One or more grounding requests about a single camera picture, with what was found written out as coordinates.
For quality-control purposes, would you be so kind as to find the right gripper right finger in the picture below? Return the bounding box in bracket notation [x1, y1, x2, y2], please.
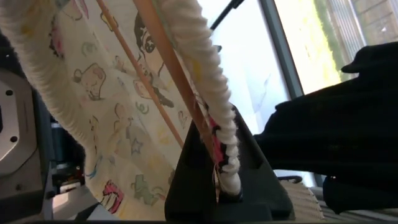
[217, 105, 295, 220]

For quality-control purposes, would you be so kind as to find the pink clothes hanger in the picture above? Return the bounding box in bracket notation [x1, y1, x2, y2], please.
[95, 0, 218, 164]

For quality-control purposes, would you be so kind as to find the white laundry basket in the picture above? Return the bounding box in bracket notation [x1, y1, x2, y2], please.
[277, 175, 326, 222]

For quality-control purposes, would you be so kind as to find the black clothes rack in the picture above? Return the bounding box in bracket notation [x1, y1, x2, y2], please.
[210, 0, 246, 53]

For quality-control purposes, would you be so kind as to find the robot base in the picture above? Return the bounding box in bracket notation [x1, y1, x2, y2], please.
[0, 67, 98, 224]

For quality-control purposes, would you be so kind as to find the black garment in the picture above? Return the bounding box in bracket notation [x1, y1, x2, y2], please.
[253, 42, 398, 215]

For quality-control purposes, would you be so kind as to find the cream printed garment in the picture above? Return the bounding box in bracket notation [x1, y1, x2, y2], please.
[0, 0, 243, 220]

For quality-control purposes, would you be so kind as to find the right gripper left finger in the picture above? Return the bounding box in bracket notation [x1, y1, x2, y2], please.
[164, 121, 218, 221]

